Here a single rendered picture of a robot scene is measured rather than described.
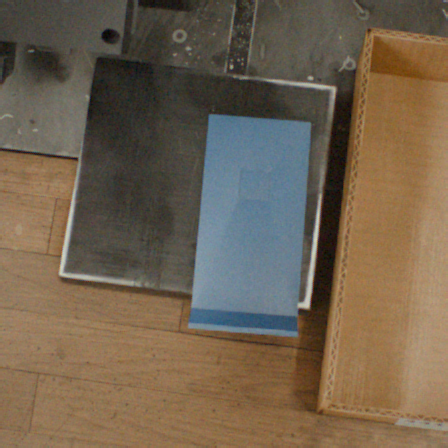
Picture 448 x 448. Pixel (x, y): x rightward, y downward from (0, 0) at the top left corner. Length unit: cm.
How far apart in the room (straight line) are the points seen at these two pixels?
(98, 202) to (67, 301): 7
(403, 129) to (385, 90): 3
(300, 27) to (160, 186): 16
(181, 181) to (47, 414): 18
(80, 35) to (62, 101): 25
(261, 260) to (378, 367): 11
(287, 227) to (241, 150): 6
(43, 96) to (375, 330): 29
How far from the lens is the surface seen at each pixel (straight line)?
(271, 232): 86
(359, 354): 87
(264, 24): 94
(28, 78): 93
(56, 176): 90
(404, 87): 92
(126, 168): 88
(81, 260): 86
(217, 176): 87
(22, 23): 68
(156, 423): 86
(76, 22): 68
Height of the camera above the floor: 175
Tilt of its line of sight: 75 degrees down
